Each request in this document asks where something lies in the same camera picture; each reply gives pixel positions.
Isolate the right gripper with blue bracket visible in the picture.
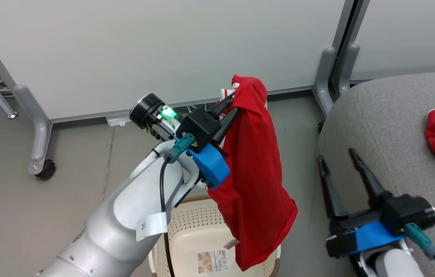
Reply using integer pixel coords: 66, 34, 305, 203
317, 148, 408, 259

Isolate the left gripper with blue bracket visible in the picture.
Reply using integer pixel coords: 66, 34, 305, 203
130, 92, 240, 190

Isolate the red garment with white stripes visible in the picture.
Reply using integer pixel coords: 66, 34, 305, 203
207, 75, 298, 272

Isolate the grey fabric sofa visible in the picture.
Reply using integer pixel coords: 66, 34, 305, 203
317, 71, 435, 277

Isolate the large white partition panel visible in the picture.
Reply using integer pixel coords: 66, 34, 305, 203
0, 0, 356, 124

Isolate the white power adapter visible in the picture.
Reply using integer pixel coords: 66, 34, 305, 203
106, 114, 133, 127

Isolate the beige plastic laundry basket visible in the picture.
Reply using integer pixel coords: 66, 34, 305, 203
149, 195, 281, 277

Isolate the paper sticker in basket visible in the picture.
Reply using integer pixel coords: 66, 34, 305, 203
197, 249, 228, 274

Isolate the small white partition panel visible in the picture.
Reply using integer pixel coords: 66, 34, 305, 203
350, 0, 435, 82

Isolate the grey partition foot with caster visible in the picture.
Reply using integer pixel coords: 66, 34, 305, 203
13, 85, 53, 175

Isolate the black caster wheel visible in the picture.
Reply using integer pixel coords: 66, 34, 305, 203
35, 159, 56, 180

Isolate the teal left camera connector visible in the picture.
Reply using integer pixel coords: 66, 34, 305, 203
163, 133, 196, 164

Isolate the teal camera connector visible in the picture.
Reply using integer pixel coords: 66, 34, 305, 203
163, 133, 196, 164
404, 222, 435, 260

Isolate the teal right camera connector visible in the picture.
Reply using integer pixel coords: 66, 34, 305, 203
404, 222, 435, 260

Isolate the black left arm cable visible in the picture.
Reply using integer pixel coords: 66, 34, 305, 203
159, 156, 175, 277

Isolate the white cable tag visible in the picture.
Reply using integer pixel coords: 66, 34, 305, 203
136, 212, 168, 242

